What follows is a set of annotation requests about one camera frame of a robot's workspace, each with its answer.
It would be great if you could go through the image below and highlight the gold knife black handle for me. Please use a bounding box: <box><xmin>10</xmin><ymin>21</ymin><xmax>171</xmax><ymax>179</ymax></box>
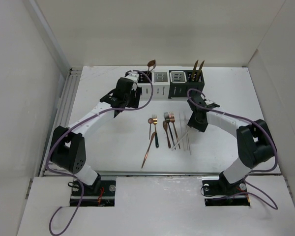
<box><xmin>196</xmin><ymin>60</ymin><xmax>205</xmax><ymax>82</ymax></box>

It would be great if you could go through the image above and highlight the large copper spoon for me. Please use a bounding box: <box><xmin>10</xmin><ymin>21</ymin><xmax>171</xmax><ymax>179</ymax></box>
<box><xmin>147</xmin><ymin>59</ymin><xmax>156</xmax><ymax>75</ymax></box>

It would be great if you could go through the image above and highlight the copper knife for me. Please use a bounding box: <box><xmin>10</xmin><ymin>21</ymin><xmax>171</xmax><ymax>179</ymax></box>
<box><xmin>141</xmin><ymin>132</ymin><xmax>156</xmax><ymax>168</ymax></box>

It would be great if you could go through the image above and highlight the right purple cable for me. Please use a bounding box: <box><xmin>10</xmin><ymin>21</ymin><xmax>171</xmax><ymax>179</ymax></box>
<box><xmin>187</xmin><ymin>88</ymin><xmax>278</xmax><ymax>210</ymax></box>

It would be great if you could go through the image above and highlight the front aluminium rail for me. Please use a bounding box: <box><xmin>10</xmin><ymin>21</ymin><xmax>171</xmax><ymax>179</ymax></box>
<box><xmin>39</xmin><ymin>170</ymin><xmax>282</xmax><ymax>177</ymax></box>

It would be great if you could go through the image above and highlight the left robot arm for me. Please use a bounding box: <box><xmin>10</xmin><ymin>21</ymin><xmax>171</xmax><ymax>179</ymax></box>
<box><xmin>50</xmin><ymin>73</ymin><xmax>142</xmax><ymax>195</ymax></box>

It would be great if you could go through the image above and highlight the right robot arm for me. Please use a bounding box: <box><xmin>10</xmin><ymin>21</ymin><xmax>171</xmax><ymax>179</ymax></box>
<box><xmin>187</xmin><ymin>95</ymin><xmax>277</xmax><ymax>194</ymax></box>

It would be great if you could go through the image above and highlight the black fork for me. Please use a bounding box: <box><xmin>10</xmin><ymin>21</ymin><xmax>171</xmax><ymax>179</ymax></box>
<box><xmin>164</xmin><ymin>112</ymin><xmax>175</xmax><ymax>145</ymax></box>

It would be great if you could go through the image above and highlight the gold fork dark handle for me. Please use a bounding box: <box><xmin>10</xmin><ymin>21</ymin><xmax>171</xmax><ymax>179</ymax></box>
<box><xmin>152</xmin><ymin>114</ymin><xmax>159</xmax><ymax>148</ymax></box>

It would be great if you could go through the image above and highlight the aluminium rail left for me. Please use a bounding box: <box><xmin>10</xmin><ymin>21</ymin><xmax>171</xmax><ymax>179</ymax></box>
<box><xmin>37</xmin><ymin>67</ymin><xmax>83</xmax><ymax>177</ymax></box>

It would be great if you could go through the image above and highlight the white chopstick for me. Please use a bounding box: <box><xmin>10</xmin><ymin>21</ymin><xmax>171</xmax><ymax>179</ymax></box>
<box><xmin>171</xmin><ymin>130</ymin><xmax>189</xmax><ymax>151</ymax></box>

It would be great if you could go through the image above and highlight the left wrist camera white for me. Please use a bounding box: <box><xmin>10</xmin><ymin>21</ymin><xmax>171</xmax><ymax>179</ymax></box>
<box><xmin>124</xmin><ymin>70</ymin><xmax>140</xmax><ymax>84</ymax></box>

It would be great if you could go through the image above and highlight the copper fork right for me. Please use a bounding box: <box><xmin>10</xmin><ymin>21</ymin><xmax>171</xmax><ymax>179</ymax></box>
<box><xmin>169</xmin><ymin>112</ymin><xmax>181</xmax><ymax>149</ymax></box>

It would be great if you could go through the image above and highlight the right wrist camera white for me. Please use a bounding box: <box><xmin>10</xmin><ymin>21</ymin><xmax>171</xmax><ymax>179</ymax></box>
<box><xmin>204</xmin><ymin>99</ymin><xmax>215</xmax><ymax>106</ymax></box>

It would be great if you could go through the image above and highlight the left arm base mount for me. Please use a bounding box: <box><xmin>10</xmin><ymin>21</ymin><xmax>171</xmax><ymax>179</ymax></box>
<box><xmin>67</xmin><ymin>177</ymin><xmax>116</xmax><ymax>207</ymax></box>

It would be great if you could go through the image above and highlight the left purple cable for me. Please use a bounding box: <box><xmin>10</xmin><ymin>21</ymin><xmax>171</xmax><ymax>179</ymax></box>
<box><xmin>43</xmin><ymin>69</ymin><xmax>154</xmax><ymax>236</ymax></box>

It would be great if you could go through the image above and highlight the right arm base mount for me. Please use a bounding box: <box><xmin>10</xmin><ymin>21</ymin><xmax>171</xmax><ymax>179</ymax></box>
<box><xmin>201</xmin><ymin>178</ymin><xmax>250</xmax><ymax>207</ymax></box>

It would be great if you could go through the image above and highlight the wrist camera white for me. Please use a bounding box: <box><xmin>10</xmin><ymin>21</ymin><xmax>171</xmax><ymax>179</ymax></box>
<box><xmin>204</xmin><ymin>99</ymin><xmax>215</xmax><ymax>106</ymax></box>
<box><xmin>124</xmin><ymin>70</ymin><xmax>140</xmax><ymax>84</ymax></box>

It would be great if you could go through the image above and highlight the black utensil holder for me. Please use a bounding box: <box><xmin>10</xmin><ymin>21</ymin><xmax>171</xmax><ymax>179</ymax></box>
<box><xmin>168</xmin><ymin>70</ymin><xmax>205</xmax><ymax>99</ymax></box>

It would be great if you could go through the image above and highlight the small copper spoon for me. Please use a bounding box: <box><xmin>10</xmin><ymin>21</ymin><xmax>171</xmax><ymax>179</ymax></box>
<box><xmin>148</xmin><ymin>118</ymin><xmax>153</xmax><ymax>139</ymax></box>

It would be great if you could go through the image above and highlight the metal chopstick right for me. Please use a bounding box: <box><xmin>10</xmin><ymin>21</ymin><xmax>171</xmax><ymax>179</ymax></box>
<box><xmin>183</xmin><ymin>112</ymin><xmax>191</xmax><ymax>155</ymax></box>

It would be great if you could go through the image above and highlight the purple cable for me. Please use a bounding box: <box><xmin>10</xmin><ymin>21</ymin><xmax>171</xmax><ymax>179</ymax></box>
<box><xmin>43</xmin><ymin>69</ymin><xmax>154</xmax><ymax>236</ymax></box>
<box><xmin>187</xmin><ymin>88</ymin><xmax>278</xmax><ymax>210</ymax></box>

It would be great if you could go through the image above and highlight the aluminium rail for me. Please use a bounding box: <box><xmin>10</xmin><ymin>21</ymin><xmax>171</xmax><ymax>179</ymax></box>
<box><xmin>39</xmin><ymin>170</ymin><xmax>282</xmax><ymax>177</ymax></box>
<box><xmin>37</xmin><ymin>67</ymin><xmax>83</xmax><ymax>177</ymax></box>

